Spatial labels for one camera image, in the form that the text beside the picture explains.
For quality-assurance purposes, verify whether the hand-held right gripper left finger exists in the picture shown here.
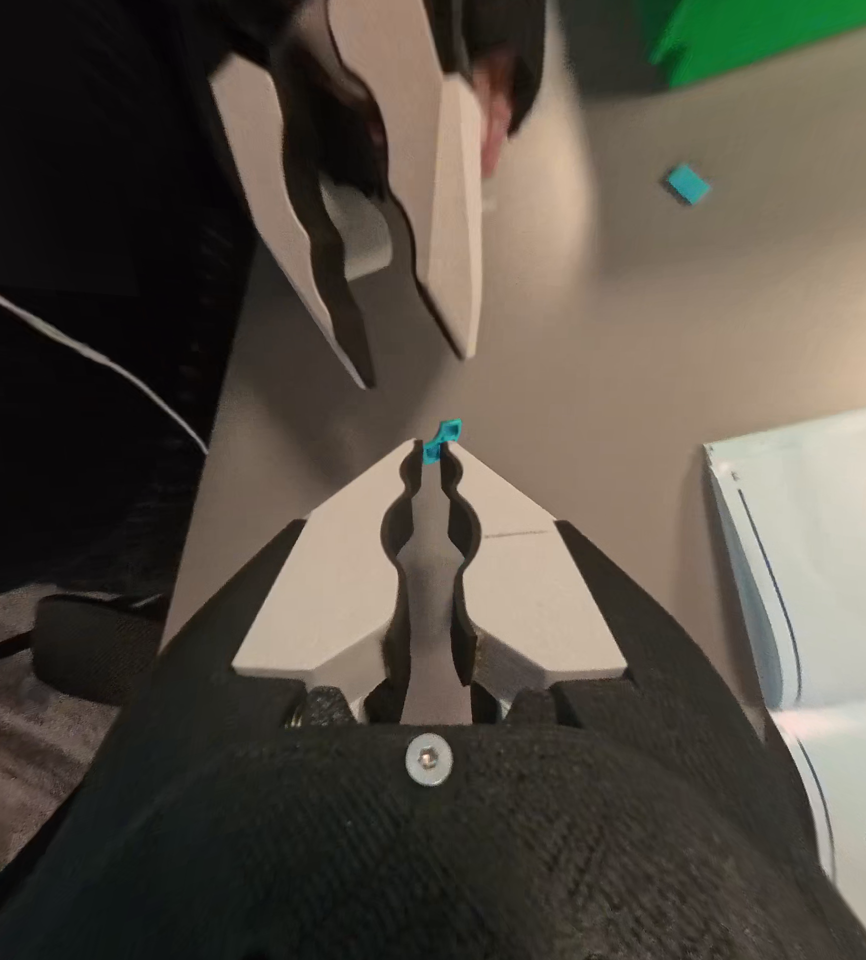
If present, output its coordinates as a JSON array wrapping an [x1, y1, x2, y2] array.
[[232, 438, 425, 725]]

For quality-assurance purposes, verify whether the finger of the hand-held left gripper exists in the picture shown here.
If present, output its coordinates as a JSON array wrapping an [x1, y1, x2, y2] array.
[[210, 52, 379, 391], [326, 0, 484, 361]]

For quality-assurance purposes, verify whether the person's black clothing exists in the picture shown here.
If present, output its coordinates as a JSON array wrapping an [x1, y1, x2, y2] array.
[[0, 0, 307, 605]]

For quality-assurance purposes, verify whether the teal lego brick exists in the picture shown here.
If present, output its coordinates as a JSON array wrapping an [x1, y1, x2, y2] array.
[[662, 163, 713, 207]]

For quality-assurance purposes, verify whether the small teal lego piece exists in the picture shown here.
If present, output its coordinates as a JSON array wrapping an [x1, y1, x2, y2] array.
[[421, 420, 464, 468]]

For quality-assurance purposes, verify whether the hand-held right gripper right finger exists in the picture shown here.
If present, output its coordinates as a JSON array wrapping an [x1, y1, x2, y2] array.
[[439, 441, 628, 706]]

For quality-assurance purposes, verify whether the person's left hand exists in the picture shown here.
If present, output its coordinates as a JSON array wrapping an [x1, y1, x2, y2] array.
[[478, 56, 518, 180]]

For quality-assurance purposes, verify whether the green lego baseplate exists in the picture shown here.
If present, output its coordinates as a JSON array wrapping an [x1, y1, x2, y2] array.
[[649, 0, 866, 90]]

